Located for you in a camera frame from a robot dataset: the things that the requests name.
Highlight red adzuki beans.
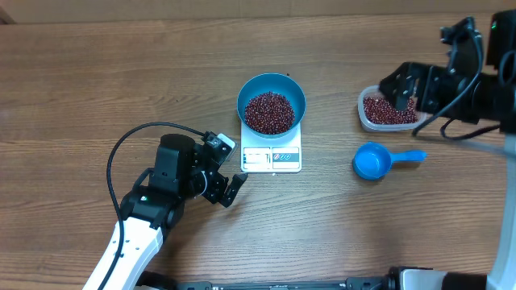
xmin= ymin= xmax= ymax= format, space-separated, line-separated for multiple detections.
xmin=244 ymin=91 xmax=295 ymax=135

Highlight white digital kitchen scale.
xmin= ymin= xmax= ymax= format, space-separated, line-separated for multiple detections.
xmin=240 ymin=124 xmax=302 ymax=173

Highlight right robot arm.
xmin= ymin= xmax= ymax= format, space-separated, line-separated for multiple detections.
xmin=379 ymin=10 xmax=515 ymax=289

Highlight teal blue bowl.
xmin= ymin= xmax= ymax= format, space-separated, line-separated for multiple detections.
xmin=236 ymin=73 xmax=307 ymax=139

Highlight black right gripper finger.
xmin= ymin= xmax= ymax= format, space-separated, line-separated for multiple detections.
xmin=393 ymin=74 xmax=416 ymax=110
xmin=379 ymin=62 xmax=422 ymax=99

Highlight clear plastic container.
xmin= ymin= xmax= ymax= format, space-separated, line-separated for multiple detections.
xmin=357 ymin=85 xmax=427 ymax=132

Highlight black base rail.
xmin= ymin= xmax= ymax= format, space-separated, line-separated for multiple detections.
xmin=136 ymin=265 xmax=489 ymax=290

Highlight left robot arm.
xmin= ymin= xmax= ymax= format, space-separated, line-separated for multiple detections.
xmin=85 ymin=132 xmax=248 ymax=289

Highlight blue plastic measuring scoop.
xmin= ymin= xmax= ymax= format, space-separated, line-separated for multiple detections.
xmin=352 ymin=142 xmax=427 ymax=180

